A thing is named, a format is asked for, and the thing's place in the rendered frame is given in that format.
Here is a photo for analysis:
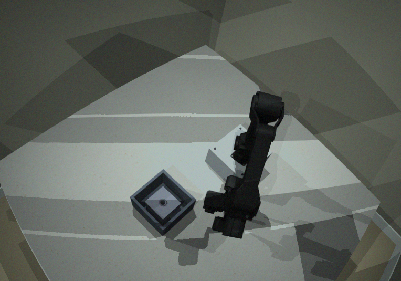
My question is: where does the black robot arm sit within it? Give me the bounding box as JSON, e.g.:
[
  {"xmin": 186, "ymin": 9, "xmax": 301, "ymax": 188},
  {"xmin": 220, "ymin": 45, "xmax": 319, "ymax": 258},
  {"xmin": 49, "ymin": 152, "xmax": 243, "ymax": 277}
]
[{"xmin": 203, "ymin": 91, "xmax": 284, "ymax": 239}]

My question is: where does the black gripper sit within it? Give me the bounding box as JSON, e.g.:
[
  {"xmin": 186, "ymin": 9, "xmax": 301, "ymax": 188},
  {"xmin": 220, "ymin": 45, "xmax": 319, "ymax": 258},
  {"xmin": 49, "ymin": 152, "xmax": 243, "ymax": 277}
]
[{"xmin": 212, "ymin": 175, "xmax": 242, "ymax": 232}]

